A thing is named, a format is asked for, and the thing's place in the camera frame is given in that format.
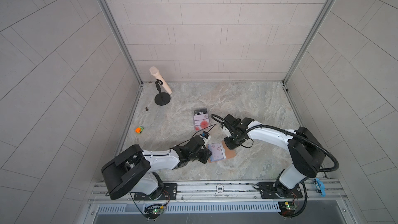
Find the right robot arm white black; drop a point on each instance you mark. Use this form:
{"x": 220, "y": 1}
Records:
{"x": 304, "y": 150}

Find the white card red circle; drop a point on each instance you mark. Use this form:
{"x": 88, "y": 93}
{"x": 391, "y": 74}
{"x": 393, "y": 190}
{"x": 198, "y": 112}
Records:
{"x": 201, "y": 122}

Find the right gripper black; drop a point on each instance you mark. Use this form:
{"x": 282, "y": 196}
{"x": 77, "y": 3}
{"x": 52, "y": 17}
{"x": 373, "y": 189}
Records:
{"x": 230, "y": 146}

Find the left circuit board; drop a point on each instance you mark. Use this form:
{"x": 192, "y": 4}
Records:
{"x": 155, "y": 209}

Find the black microphone stand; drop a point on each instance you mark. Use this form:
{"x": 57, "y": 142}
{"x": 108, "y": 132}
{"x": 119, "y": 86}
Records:
{"x": 162, "y": 98}

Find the black VIP card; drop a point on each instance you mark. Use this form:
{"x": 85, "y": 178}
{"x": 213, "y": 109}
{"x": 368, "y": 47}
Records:
{"x": 200, "y": 111}

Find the right circuit board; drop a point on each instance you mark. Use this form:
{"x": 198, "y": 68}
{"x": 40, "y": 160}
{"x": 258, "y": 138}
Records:
{"x": 287, "y": 208}

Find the beige microphone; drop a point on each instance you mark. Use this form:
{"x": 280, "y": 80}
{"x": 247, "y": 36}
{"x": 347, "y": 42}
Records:
{"x": 156, "y": 74}

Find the orange green toy car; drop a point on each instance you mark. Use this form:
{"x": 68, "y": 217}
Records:
{"x": 139, "y": 129}

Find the blue clip on rail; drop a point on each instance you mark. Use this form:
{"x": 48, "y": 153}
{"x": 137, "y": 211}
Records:
{"x": 320, "y": 188}

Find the clear acrylic card holder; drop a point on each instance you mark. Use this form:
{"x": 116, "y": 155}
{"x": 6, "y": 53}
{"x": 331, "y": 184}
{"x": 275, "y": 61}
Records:
{"x": 201, "y": 116}

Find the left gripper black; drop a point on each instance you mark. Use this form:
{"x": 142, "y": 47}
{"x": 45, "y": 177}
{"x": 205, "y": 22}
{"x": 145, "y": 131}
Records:
{"x": 205, "y": 155}

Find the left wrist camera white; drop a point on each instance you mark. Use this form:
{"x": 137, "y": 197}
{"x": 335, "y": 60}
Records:
{"x": 206, "y": 137}

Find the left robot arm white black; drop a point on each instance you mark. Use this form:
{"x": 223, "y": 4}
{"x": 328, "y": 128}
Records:
{"x": 135, "y": 170}

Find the circuit board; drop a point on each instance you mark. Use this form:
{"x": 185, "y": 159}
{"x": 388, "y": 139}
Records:
{"x": 287, "y": 208}
{"x": 155, "y": 209}

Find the white ventilation grille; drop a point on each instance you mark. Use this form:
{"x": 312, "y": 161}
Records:
{"x": 199, "y": 207}

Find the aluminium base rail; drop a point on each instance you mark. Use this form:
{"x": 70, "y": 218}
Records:
{"x": 200, "y": 191}

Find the pink leather card wallet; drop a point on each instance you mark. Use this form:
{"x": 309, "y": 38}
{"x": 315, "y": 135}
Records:
{"x": 220, "y": 152}

